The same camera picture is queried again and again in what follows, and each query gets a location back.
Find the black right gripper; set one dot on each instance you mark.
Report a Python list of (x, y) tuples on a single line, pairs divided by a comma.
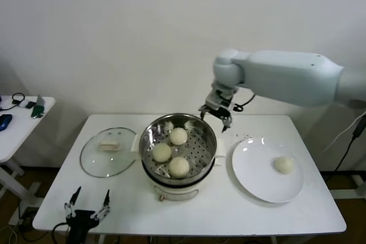
[(221, 113)]

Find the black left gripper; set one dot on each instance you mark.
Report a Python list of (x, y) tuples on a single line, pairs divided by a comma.
[(81, 222)]

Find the white steamed baozi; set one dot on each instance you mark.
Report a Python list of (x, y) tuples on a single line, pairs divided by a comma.
[(178, 136), (283, 165), (178, 167), (162, 152)]

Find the glass pot lid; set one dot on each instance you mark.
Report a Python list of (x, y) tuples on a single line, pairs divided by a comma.
[(94, 164)]

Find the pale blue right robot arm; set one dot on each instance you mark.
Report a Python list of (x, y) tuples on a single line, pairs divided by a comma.
[(286, 78)]

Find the stainless steel steamer basket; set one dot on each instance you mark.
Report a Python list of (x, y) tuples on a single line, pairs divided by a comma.
[(200, 147)]

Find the white table leg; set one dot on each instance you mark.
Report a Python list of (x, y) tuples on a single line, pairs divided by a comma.
[(100, 239), (273, 239)]

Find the white round plate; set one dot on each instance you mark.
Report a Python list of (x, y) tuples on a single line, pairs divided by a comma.
[(251, 169)]

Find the white electric pot base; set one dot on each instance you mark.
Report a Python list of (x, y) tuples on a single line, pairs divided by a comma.
[(174, 191)]

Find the white side table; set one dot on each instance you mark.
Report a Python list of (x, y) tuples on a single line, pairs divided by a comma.
[(23, 129)]

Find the green and grey gadget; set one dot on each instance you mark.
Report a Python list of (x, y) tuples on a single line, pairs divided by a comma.
[(38, 109)]

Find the blue computer mouse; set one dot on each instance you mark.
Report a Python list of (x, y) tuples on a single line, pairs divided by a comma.
[(5, 121)]

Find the white stand frame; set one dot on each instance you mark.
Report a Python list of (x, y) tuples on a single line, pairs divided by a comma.
[(343, 194)]

